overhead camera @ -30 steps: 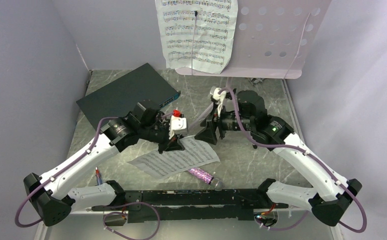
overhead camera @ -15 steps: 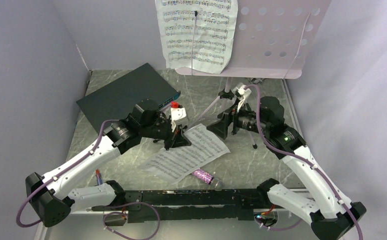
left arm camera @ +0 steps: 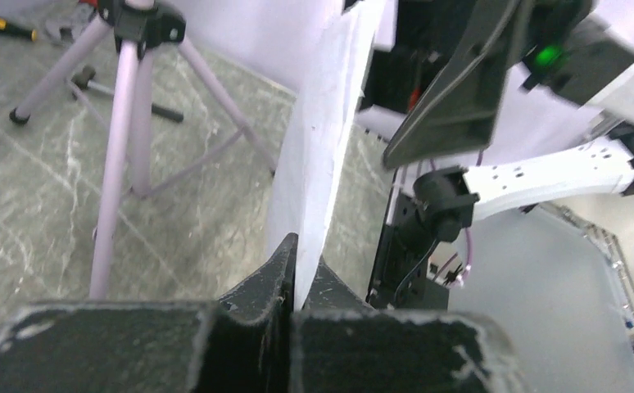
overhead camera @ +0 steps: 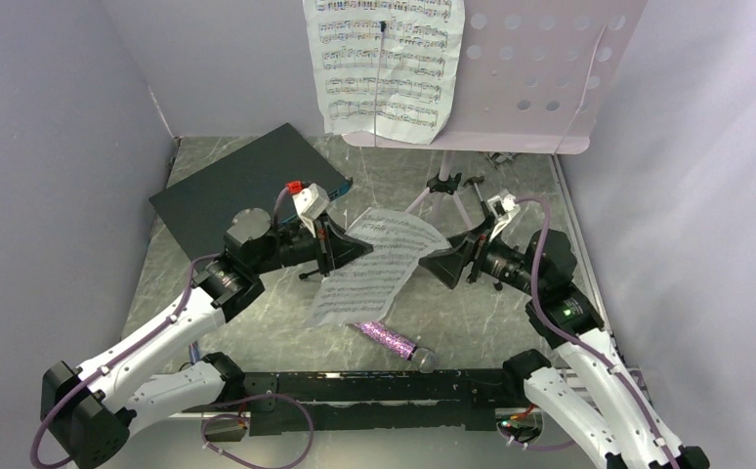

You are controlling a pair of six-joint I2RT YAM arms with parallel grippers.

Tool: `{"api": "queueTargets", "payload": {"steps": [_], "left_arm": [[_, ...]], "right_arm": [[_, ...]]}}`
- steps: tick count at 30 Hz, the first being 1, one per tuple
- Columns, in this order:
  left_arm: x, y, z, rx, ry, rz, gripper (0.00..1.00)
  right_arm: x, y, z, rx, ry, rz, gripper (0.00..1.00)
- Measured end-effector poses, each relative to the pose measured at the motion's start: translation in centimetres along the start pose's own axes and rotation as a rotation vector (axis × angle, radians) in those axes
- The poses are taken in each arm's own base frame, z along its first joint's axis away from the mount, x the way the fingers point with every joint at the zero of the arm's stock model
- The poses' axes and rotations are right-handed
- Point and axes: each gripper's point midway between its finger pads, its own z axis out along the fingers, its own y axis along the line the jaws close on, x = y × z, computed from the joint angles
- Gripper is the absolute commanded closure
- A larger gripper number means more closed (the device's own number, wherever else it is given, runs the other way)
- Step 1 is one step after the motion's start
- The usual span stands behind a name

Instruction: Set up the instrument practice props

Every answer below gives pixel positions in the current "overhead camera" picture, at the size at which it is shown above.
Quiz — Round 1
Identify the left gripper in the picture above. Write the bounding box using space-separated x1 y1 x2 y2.
251 209 373 277

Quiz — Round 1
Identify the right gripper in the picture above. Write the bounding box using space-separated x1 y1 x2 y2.
418 212 542 296

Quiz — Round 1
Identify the sheet music page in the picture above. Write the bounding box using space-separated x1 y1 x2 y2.
302 0 465 145
304 208 448 327

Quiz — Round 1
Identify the lilac perforated music stand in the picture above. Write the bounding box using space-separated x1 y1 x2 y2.
325 0 648 231

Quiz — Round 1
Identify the sheet music top page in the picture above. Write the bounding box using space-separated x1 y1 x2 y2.
302 0 465 145

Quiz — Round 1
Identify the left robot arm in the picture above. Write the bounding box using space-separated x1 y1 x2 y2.
29 208 373 468

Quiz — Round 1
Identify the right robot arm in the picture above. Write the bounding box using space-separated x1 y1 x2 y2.
419 200 711 468

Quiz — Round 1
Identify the purple glitter microphone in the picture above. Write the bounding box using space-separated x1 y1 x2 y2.
353 321 438 373

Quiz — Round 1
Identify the red blue screwdriver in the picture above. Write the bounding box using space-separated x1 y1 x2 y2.
188 342 200 365

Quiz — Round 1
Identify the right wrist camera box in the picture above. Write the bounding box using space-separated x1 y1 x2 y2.
484 190 521 240

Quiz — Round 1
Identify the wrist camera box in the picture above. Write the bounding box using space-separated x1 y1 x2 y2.
285 181 330 238
484 190 521 240

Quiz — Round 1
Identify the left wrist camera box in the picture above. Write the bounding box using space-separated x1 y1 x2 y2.
285 181 330 238

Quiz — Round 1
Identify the black handled hammer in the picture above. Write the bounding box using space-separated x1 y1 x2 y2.
463 175 485 207

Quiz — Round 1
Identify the black network switch box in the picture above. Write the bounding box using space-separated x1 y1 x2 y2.
149 123 353 259

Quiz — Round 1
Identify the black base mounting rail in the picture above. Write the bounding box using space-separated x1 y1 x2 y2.
243 368 529 436

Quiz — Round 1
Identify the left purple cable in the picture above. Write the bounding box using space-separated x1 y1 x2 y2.
28 188 315 469

